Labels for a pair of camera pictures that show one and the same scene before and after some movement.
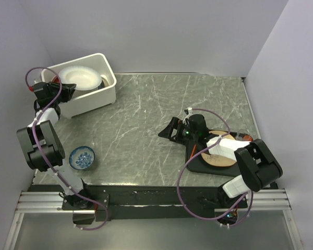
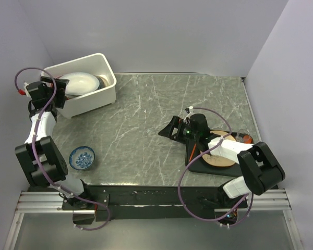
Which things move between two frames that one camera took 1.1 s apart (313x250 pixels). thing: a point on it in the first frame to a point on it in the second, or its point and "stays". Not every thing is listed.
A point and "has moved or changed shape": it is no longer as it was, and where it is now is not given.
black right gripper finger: x=166 y=133 stays
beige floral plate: x=106 y=82 stays
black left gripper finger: x=68 y=89 to x=59 y=100
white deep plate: x=84 y=77 has moved or changed shape
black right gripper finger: x=176 y=121 stays
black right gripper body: x=184 y=133 stays
